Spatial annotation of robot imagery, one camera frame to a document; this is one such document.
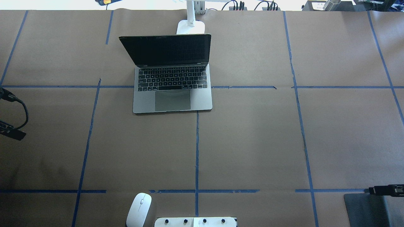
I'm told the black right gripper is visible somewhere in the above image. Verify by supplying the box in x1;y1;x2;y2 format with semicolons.
365;184;404;197

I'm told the white desk lamp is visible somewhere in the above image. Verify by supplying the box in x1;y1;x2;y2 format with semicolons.
176;0;212;35

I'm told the white computer mouse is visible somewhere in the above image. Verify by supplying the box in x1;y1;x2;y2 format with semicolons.
125;193;152;227

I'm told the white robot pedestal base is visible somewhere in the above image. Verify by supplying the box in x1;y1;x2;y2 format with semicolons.
154;217;238;227

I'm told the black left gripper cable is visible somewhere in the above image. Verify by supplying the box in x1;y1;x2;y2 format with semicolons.
0;88;29;130

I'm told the grey laptop computer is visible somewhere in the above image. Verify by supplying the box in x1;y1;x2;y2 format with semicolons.
119;34;213;114

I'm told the black mouse pad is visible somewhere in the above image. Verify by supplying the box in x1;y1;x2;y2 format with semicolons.
343;193;392;227

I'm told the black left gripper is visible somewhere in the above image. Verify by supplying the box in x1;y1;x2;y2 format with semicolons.
0;121;26;141

